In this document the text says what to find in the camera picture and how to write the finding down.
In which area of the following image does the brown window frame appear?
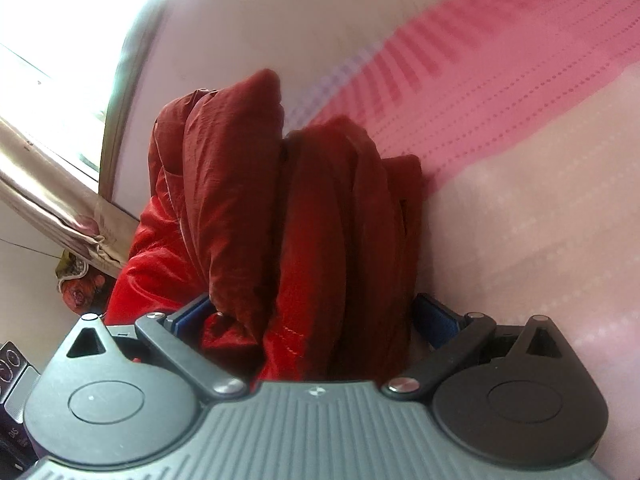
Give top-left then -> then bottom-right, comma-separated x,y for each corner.
98,7 -> 168,202

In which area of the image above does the beige floral curtain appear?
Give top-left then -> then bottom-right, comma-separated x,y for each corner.
0,119 -> 142,279

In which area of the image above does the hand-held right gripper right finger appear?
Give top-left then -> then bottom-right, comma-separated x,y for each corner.
387,292 -> 583,404

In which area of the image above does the red puffer jacket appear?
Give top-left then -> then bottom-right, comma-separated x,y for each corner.
104,68 -> 426,396

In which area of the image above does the pink checkered bed sheet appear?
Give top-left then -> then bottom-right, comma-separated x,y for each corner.
282,0 -> 640,461

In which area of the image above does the black appliance with dials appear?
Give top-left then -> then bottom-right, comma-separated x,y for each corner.
0,341 -> 44,467

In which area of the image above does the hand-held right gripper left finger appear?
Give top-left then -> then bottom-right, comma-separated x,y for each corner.
42,293 -> 249,404

